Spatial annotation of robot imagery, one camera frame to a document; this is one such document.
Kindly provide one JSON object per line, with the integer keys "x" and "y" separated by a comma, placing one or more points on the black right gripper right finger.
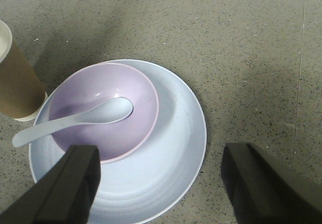
{"x": 262, "y": 189}

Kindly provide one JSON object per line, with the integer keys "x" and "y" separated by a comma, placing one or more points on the purple plastic bowl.
{"x": 118, "y": 129}

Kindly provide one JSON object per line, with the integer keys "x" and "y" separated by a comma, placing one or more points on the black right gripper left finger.
{"x": 63, "y": 195}

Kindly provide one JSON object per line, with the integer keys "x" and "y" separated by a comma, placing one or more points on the light blue plastic spoon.
{"x": 111, "y": 111}

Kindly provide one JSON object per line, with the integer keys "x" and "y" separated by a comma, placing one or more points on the brown paper cup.
{"x": 22, "y": 93}

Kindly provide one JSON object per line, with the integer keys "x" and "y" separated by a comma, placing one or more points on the light blue plastic plate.
{"x": 152, "y": 157}

